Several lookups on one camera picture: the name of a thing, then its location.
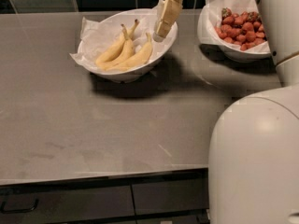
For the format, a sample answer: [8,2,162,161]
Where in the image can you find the white paper liner in strawberry bowl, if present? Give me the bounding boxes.
[197,0,270,56]

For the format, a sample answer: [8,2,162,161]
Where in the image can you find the left drawer with black handle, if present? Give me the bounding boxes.
[0,186,135,224]

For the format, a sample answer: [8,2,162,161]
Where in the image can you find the drawer with black handle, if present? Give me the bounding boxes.
[0,186,135,224]
[132,177,209,215]

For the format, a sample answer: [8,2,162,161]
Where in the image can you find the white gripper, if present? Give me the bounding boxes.
[153,0,183,42]

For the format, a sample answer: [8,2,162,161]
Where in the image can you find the white strawberry bowl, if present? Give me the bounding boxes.
[197,0,270,63]

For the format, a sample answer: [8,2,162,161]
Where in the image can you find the right drawer with black handle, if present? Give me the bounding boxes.
[132,177,209,215]

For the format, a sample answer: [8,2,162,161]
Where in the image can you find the yellow banana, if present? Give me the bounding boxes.
[95,20,139,66]
[95,24,134,70]
[106,32,153,73]

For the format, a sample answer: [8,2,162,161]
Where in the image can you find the pile of red strawberries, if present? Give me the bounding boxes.
[214,7,267,51]

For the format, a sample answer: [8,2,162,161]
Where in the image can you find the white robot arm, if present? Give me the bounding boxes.
[197,0,299,224]

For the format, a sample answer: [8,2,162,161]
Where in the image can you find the lower drawer with label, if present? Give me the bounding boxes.
[136,213,210,224]

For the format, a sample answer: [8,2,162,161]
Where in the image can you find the white banana bowl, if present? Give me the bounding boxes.
[76,8,178,84]

